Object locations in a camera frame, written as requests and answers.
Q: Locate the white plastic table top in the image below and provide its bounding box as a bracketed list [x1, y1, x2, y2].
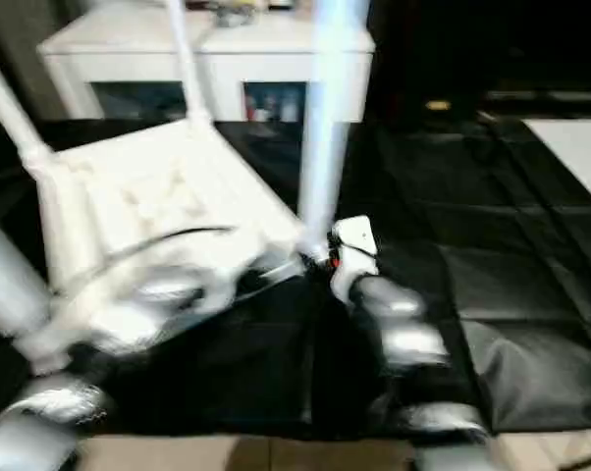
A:
[20, 120, 326, 377]

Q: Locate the black mat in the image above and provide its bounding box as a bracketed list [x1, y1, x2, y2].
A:
[0, 115, 591, 438]

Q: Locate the white low cabinet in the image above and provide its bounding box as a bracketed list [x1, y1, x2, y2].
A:
[37, 9, 376, 124]

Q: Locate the black tangled bundle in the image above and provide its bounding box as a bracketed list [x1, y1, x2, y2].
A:
[215, 8, 252, 28]

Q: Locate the white long board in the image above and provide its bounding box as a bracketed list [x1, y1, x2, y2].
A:
[525, 116, 591, 212]

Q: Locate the grey curtain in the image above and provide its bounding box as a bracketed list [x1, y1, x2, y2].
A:
[0, 0, 81, 119]

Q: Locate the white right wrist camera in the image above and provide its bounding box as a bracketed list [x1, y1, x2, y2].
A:
[332, 214, 381, 300]

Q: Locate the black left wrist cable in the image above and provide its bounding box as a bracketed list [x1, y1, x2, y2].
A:
[49, 224, 238, 295]

